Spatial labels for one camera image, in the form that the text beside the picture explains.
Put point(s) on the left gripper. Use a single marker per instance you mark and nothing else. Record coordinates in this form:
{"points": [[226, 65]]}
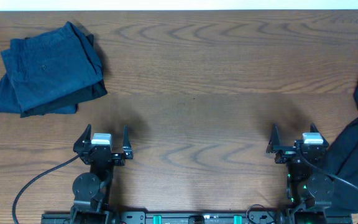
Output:
{"points": [[102, 154]]}

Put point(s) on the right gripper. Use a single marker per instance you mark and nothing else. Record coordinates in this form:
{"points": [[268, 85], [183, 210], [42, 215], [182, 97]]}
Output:
{"points": [[298, 151]]}

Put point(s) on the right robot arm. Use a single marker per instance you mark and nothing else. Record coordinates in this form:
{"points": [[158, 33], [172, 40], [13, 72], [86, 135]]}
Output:
{"points": [[309, 190]]}

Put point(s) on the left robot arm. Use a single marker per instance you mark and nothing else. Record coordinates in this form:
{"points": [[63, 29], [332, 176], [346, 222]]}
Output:
{"points": [[91, 189]]}

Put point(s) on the folded blue shorts top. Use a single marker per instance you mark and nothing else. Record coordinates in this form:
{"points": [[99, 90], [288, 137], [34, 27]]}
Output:
{"points": [[22, 59]]}

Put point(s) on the folded blue garment bottom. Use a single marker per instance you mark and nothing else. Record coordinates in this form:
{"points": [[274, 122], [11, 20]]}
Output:
{"points": [[8, 99]]}

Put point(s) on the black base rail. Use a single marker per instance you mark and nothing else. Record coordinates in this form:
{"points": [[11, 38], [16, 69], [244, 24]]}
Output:
{"points": [[253, 216]]}

